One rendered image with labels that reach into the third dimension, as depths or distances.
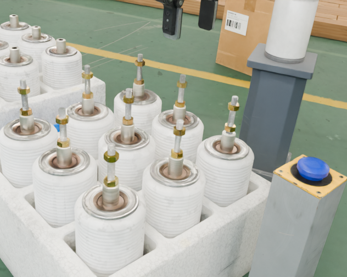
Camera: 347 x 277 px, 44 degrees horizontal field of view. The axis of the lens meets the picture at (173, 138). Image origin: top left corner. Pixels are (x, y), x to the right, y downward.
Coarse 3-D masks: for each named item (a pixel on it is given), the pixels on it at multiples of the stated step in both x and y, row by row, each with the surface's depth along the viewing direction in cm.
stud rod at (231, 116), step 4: (232, 96) 68; (236, 96) 68; (232, 100) 68; (236, 100) 68; (232, 104) 68; (236, 104) 68; (232, 112) 69; (232, 116) 69; (228, 120) 70; (232, 120) 69; (228, 124) 70; (232, 124) 70; (228, 132) 71
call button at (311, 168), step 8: (304, 160) 56; (312, 160) 56; (320, 160) 56; (304, 168) 55; (312, 168) 55; (320, 168) 55; (328, 168) 55; (304, 176) 55; (312, 176) 54; (320, 176) 54
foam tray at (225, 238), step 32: (0, 160) 77; (96, 160) 79; (0, 192) 69; (32, 192) 70; (256, 192) 74; (0, 224) 73; (32, 224) 63; (224, 224) 67; (256, 224) 75; (0, 256) 79; (32, 256) 65; (64, 256) 58; (160, 256) 60; (192, 256) 64; (224, 256) 72
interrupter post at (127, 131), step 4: (124, 124) 70; (132, 124) 71; (124, 128) 70; (128, 128) 70; (132, 128) 71; (124, 132) 71; (128, 132) 71; (132, 132) 71; (124, 136) 71; (128, 136) 71; (132, 136) 71; (124, 140) 71; (128, 140) 71; (132, 140) 72
